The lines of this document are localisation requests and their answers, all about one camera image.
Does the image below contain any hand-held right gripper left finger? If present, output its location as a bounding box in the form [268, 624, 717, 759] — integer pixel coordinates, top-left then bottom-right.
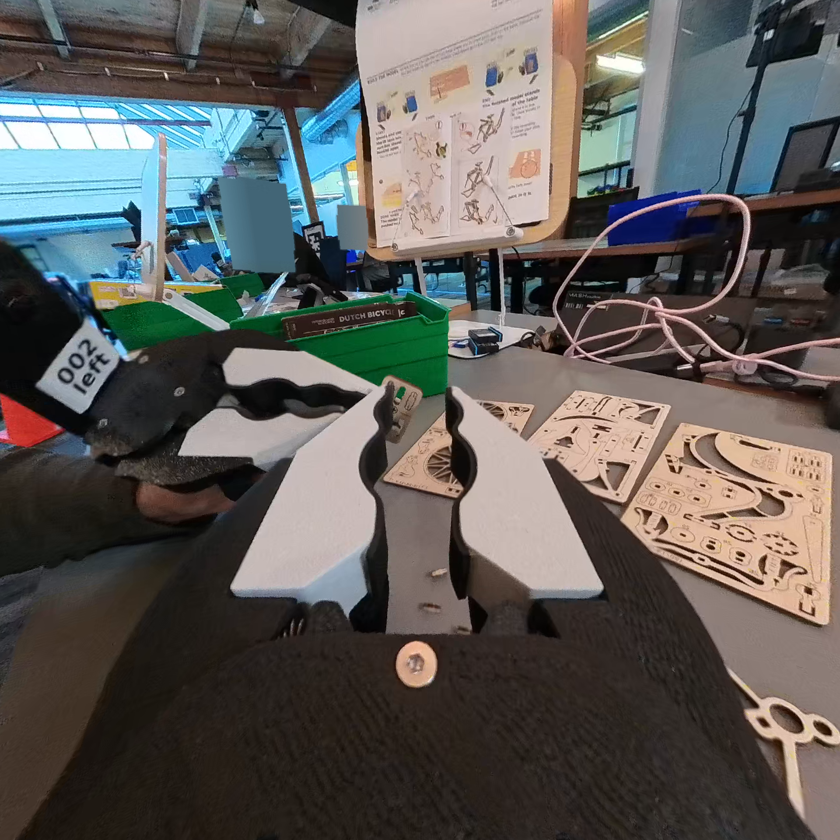
[230, 386, 392, 635]

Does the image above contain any brown cardboard box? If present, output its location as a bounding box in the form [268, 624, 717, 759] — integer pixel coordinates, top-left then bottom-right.
[282, 303, 419, 341]

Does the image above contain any green plastic bin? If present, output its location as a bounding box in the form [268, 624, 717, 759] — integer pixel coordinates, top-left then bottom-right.
[101, 272, 266, 352]
[230, 292, 452, 399]

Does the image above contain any small slotted wooden part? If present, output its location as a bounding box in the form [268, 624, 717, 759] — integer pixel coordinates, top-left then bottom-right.
[381, 375, 424, 444]

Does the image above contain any triangular wooden frame part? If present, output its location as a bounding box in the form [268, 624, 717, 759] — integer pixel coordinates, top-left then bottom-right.
[727, 668, 840, 821]

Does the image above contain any black equipment box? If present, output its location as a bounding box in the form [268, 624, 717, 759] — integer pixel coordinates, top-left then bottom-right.
[564, 289, 756, 370]

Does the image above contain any person's left hand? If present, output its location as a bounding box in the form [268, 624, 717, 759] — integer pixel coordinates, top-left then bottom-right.
[134, 482, 238, 527]

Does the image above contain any white stand base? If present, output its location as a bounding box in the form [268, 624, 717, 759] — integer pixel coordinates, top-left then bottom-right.
[449, 318, 547, 350]

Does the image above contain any yellow cardboard box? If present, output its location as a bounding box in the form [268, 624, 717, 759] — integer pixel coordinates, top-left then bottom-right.
[88, 281, 165, 309]

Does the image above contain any wheel-pattern wooden parts sheet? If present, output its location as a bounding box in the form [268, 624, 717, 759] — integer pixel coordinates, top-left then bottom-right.
[382, 399, 536, 500]

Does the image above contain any person's left forearm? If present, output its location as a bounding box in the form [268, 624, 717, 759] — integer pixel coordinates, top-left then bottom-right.
[0, 446, 221, 578]

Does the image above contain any slotted wooden parts sheet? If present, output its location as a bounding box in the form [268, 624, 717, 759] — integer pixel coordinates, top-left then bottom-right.
[528, 390, 672, 505]

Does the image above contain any orange traffic cone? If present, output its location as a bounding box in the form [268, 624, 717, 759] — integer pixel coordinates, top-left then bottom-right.
[0, 397, 64, 448]

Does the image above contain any pink cable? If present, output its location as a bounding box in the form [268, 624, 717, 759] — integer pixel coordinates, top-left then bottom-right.
[553, 193, 840, 386]

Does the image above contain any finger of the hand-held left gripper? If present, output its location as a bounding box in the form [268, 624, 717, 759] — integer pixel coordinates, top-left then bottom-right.
[222, 346, 378, 403]
[176, 400, 368, 471]

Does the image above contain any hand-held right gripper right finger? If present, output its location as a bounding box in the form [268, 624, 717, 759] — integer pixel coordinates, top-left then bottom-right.
[444, 386, 605, 635]

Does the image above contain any blue plastic bin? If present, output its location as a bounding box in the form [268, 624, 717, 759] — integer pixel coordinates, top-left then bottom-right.
[607, 190, 703, 248]

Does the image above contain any instruction sheet on clipboard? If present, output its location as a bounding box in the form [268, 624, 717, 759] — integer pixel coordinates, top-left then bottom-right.
[354, 0, 588, 255]

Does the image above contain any black camera on tripod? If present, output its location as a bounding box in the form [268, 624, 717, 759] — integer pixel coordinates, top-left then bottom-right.
[718, 0, 829, 198]

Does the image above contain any arc-pattern wooden parts sheet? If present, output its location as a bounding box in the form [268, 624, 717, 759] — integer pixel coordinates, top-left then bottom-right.
[620, 423, 834, 626]

